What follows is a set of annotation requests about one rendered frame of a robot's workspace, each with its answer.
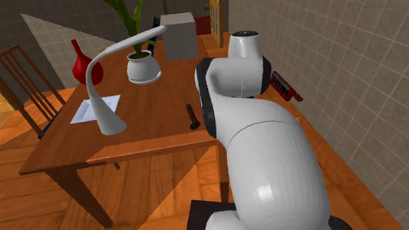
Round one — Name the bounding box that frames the brown wooden desk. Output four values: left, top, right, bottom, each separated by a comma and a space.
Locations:
7, 25, 314, 230

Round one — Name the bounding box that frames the green plant in white pot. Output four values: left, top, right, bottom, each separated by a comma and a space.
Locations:
84, 0, 163, 90

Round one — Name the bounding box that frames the grey box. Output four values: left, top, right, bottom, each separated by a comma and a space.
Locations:
159, 11, 200, 63

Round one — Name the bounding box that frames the white curved desk lamp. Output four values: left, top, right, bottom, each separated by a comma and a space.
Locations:
81, 24, 178, 138

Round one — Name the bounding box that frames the black upright object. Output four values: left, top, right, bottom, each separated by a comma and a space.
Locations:
143, 16, 165, 58

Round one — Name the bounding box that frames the wooden door with glass panes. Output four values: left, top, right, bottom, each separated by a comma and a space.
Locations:
203, 0, 232, 50

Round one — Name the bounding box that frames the black robot stand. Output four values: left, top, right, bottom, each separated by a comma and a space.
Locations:
176, 195, 239, 230

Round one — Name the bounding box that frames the white square plate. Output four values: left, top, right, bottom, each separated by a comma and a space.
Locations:
68, 94, 124, 126

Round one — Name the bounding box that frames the red narrow-necked vase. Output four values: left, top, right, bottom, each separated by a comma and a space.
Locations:
68, 37, 105, 88

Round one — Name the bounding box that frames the brown wooden chair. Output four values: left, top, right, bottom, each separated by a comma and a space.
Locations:
0, 40, 71, 145

